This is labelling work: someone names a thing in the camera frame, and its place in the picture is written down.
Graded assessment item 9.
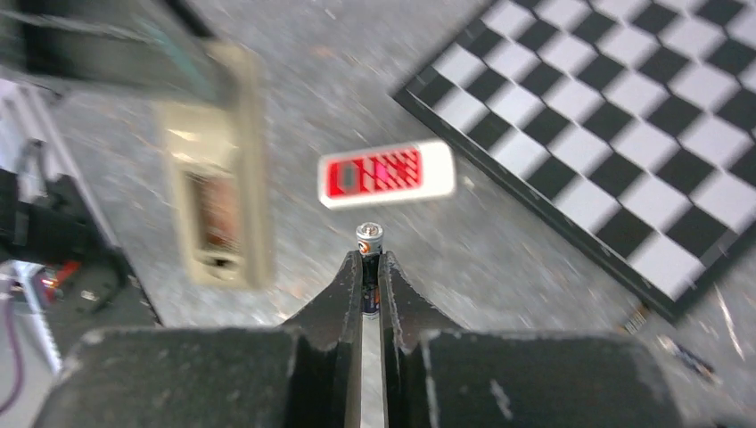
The white slotted cable duct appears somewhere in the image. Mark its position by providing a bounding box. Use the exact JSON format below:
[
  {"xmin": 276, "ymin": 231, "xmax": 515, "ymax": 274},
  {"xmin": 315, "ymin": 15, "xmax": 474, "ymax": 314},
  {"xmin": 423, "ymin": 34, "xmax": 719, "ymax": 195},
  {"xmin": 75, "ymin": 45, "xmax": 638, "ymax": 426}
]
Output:
[{"xmin": 13, "ymin": 260, "xmax": 62, "ymax": 375}]

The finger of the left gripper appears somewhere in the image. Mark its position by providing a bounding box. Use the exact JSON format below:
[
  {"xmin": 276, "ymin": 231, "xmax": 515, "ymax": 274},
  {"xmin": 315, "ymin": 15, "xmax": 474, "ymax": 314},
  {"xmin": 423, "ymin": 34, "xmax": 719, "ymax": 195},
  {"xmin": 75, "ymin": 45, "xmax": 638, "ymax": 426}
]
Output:
[{"xmin": 1, "ymin": 0, "xmax": 234, "ymax": 105}]

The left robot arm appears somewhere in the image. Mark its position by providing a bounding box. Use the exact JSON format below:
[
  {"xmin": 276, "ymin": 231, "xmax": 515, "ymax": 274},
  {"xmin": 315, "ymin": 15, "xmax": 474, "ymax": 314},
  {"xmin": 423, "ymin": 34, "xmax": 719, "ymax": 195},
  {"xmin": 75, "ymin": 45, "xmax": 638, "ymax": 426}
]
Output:
[{"xmin": 1, "ymin": 1, "xmax": 235, "ymax": 265}]

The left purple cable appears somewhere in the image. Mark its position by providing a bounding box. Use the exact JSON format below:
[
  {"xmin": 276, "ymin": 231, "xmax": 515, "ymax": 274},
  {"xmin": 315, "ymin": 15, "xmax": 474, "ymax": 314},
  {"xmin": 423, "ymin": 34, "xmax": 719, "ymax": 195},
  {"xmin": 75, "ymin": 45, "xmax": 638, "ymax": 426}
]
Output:
[{"xmin": 0, "ymin": 295, "xmax": 25, "ymax": 415}]

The beige remote control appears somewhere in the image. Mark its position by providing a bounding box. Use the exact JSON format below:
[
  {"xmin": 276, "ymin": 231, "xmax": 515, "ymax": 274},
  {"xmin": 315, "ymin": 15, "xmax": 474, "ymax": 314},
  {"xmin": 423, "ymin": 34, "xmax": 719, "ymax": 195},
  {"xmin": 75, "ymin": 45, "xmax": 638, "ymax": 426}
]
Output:
[{"xmin": 153, "ymin": 41, "xmax": 274, "ymax": 290}]

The red white remote control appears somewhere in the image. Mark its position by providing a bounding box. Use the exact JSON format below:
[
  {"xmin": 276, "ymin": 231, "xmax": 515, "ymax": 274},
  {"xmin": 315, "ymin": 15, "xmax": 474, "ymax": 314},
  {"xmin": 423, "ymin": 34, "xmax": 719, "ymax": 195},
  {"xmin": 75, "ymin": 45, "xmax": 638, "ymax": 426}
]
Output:
[{"xmin": 316, "ymin": 138, "xmax": 456, "ymax": 210}]

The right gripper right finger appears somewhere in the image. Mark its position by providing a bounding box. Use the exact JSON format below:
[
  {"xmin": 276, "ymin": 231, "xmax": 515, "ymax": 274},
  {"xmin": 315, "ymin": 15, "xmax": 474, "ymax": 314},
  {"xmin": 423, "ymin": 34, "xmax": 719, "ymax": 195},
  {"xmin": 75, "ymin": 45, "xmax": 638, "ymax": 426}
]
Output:
[{"xmin": 378, "ymin": 251, "xmax": 467, "ymax": 427}]

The black white chessboard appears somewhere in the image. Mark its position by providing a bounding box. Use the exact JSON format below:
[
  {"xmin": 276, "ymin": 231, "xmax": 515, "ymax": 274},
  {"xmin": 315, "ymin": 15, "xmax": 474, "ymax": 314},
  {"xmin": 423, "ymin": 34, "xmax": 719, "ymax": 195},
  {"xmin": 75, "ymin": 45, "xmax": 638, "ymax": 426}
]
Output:
[{"xmin": 394, "ymin": 0, "xmax": 755, "ymax": 321}]

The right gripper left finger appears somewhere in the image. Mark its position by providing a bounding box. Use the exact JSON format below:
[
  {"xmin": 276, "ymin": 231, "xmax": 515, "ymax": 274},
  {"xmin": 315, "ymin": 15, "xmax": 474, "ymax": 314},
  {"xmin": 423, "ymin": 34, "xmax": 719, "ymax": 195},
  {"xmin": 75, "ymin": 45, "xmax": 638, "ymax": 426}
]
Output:
[{"xmin": 283, "ymin": 251, "xmax": 363, "ymax": 427}]

